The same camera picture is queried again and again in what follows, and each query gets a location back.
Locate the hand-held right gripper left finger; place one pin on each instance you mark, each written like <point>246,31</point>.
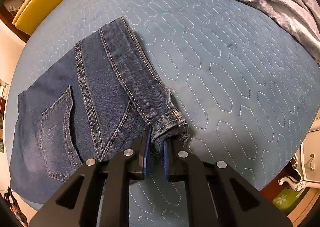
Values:
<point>147,164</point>

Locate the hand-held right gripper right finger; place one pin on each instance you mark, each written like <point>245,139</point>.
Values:
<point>165,164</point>

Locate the blue denim pants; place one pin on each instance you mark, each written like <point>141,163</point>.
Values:
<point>100,79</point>

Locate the blue quilted bed cover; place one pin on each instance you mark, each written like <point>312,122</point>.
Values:
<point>212,54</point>

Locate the green box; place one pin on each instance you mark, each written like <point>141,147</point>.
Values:
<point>285,198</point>

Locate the white ornate cabinet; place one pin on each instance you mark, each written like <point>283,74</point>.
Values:
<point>310,151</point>

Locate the white shelf unit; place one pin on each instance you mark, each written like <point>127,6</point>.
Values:
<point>3,94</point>

